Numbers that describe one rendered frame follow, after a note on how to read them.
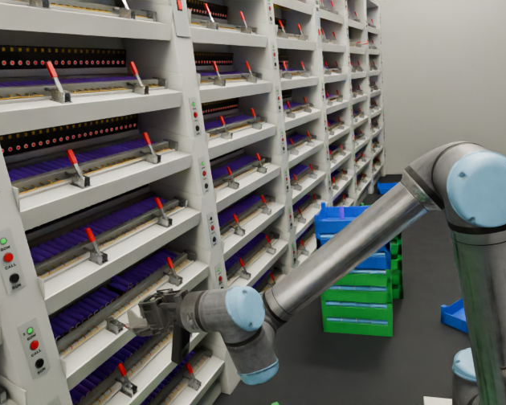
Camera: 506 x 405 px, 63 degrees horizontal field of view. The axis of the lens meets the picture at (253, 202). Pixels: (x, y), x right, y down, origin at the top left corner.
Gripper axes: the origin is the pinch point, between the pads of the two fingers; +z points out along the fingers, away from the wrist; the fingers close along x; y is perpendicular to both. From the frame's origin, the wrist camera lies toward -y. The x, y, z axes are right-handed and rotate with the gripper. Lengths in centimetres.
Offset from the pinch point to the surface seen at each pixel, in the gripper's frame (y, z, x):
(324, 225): -10, -20, -92
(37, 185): 40.0, 2.3, 7.9
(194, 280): -3.6, 5.7, -33.6
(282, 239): -19, 12, -112
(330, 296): -43, -13, -92
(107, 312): 3.5, 9.8, -1.8
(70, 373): -1.8, 5.2, 16.4
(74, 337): 2.9, 9.9, 9.3
